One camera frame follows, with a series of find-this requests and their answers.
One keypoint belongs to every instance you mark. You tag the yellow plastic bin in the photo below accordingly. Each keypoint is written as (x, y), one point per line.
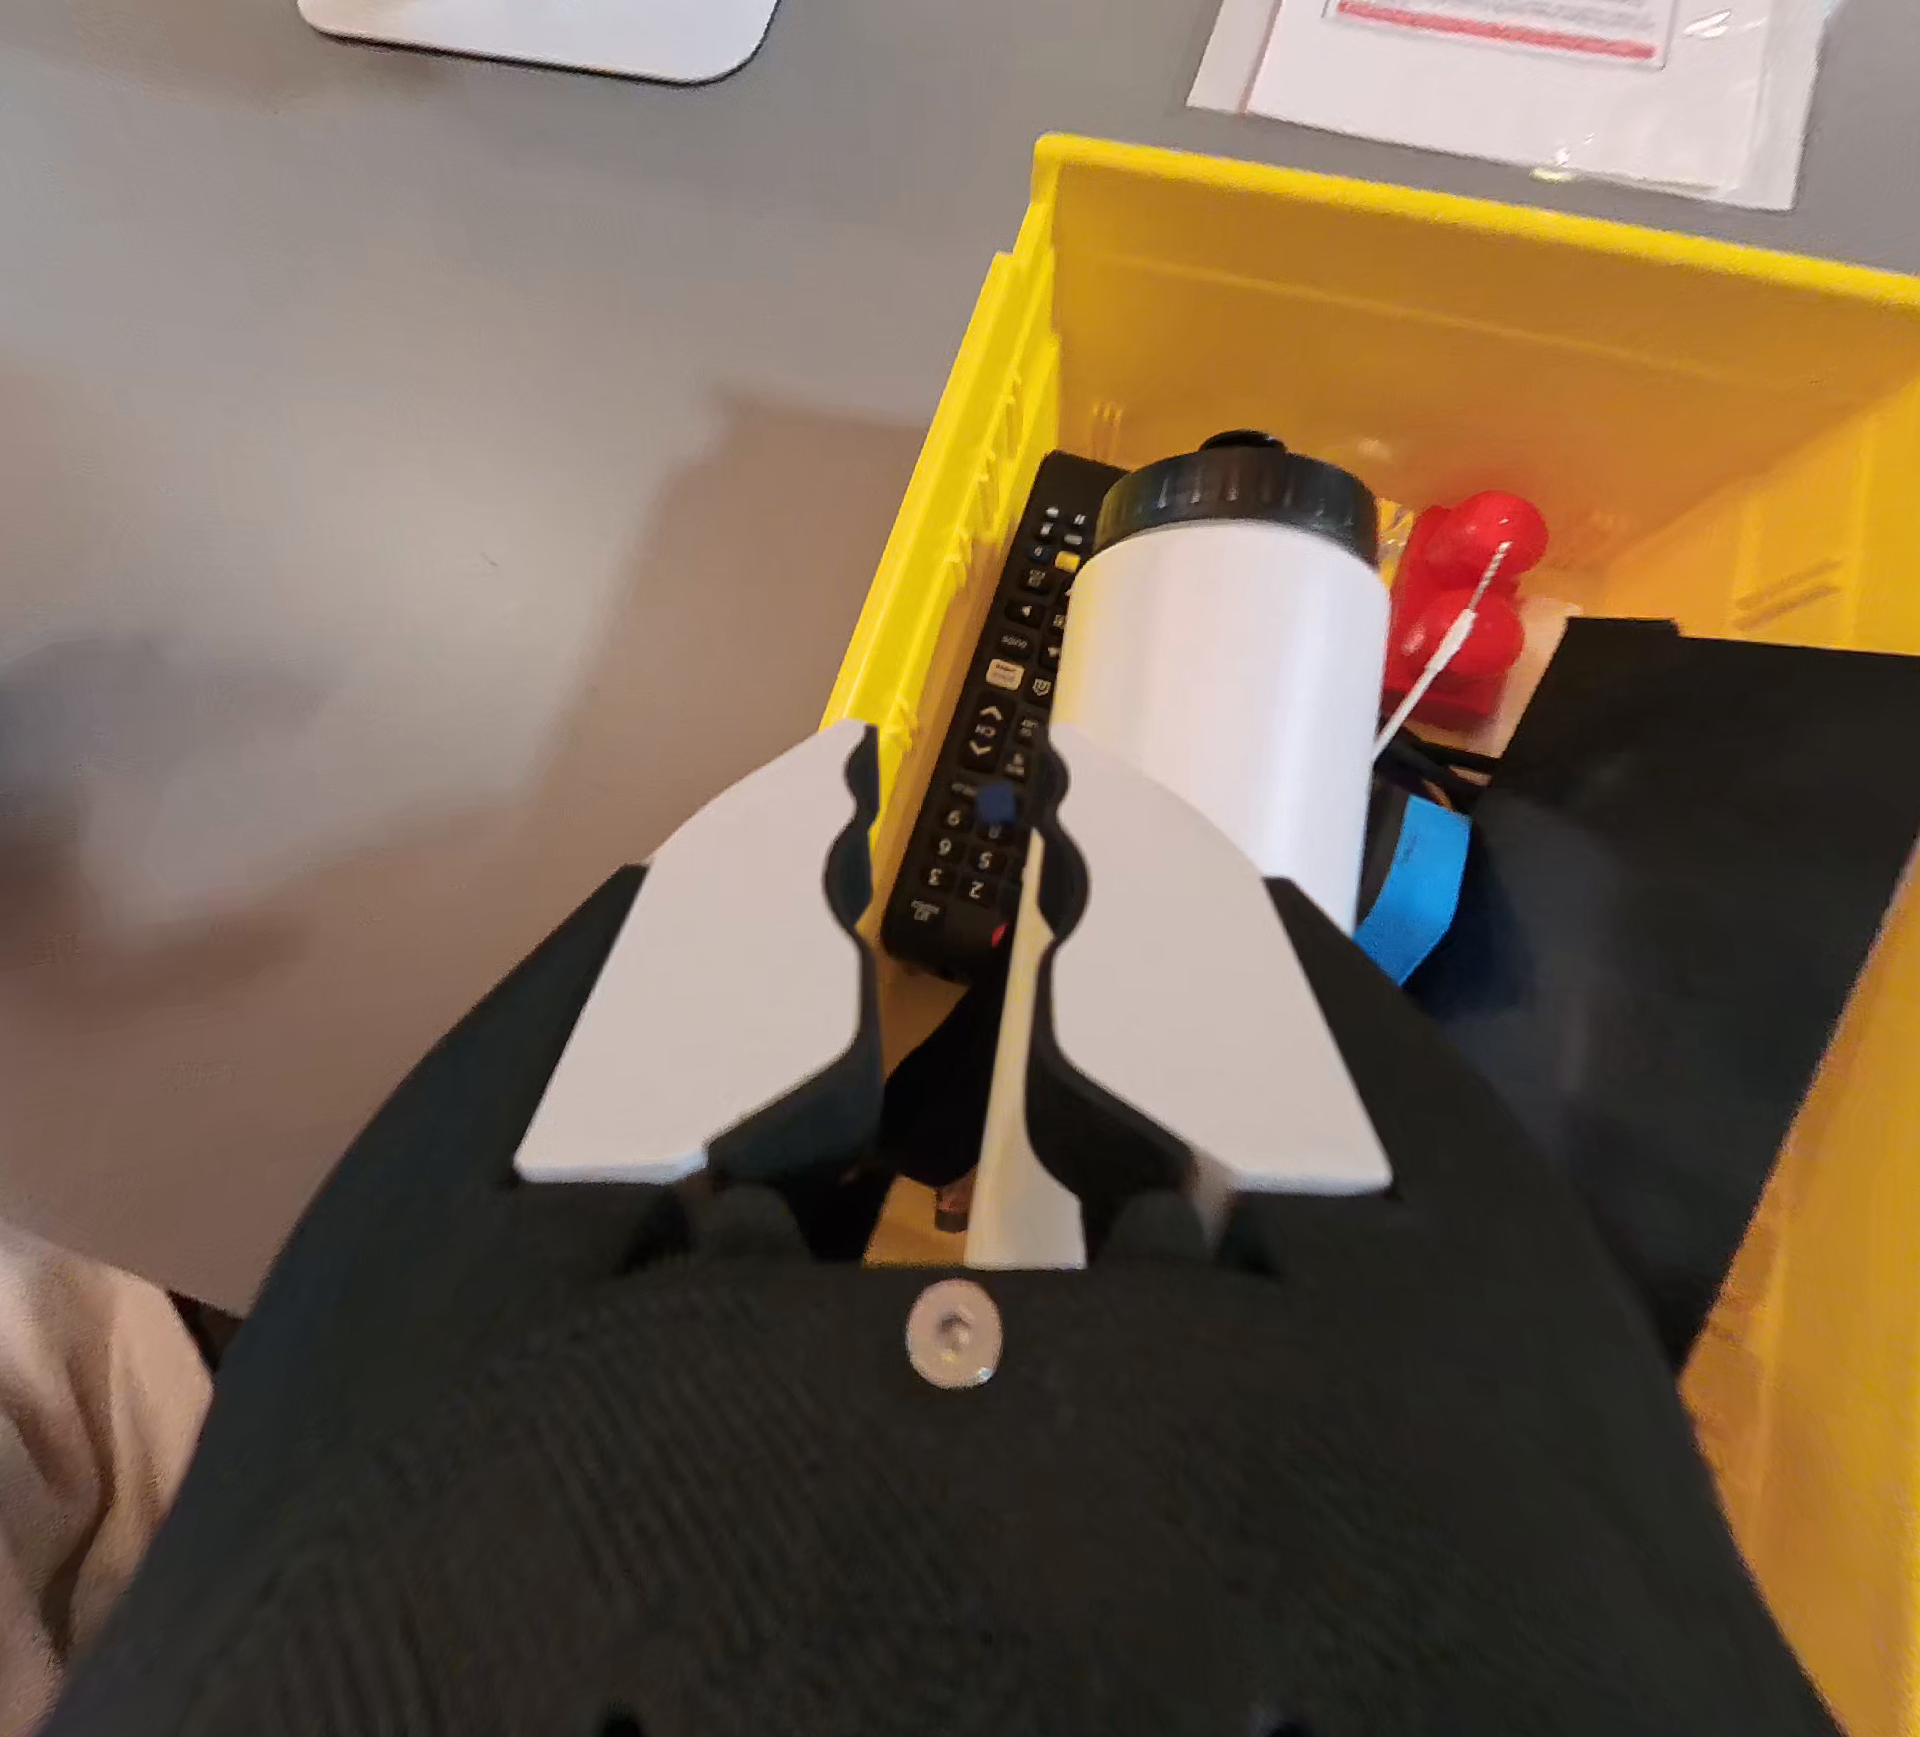
(1353, 313)

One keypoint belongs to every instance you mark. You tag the black remote control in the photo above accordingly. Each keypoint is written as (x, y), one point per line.
(990, 718)

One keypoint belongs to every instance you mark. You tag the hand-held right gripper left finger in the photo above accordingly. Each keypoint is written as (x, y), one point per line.
(704, 1001)

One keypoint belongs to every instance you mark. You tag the thin white stick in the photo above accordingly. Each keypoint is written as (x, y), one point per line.
(1441, 648)

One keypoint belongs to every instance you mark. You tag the white tube with metal cap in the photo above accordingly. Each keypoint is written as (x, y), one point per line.
(1230, 660)

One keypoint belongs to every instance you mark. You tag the small wooden board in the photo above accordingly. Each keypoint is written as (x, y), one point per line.
(1527, 678)

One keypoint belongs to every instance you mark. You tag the black sheet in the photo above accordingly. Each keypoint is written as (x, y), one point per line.
(1681, 897)

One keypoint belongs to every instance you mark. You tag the red plastic toy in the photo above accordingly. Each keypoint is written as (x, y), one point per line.
(1461, 597)

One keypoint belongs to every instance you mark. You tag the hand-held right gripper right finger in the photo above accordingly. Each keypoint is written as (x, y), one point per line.
(1201, 1001)

